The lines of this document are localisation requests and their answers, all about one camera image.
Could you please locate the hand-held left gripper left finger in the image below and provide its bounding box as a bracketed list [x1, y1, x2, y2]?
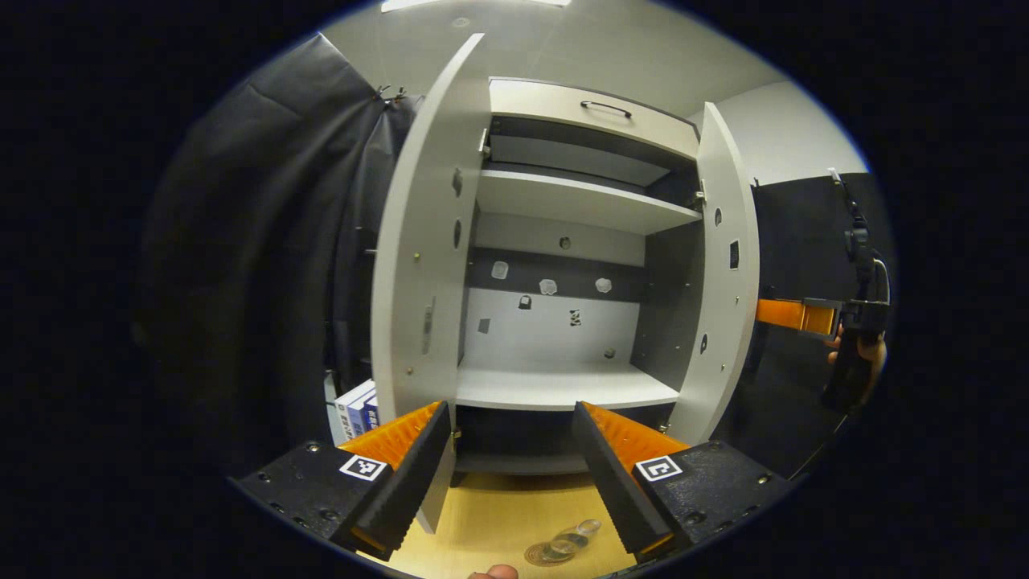
[229, 400, 453, 562]

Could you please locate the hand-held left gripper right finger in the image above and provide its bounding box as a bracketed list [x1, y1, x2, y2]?
[572, 400, 793, 564]

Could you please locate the clear plastic bottle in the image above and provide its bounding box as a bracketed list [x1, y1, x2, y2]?
[549, 519, 603, 561]

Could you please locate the white cabinet door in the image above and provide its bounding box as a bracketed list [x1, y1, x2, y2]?
[370, 32, 487, 536]
[666, 101, 760, 446]

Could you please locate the grey white cabinet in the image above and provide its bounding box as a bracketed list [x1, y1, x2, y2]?
[450, 76, 708, 487]

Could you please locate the blue white cardboard box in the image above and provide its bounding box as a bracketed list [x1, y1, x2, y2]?
[334, 378, 380, 443]

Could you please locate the ceiling light panel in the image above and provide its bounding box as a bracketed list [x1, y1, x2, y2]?
[380, 0, 572, 13]

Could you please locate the black cable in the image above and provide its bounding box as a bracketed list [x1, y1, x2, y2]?
[828, 167, 892, 305]

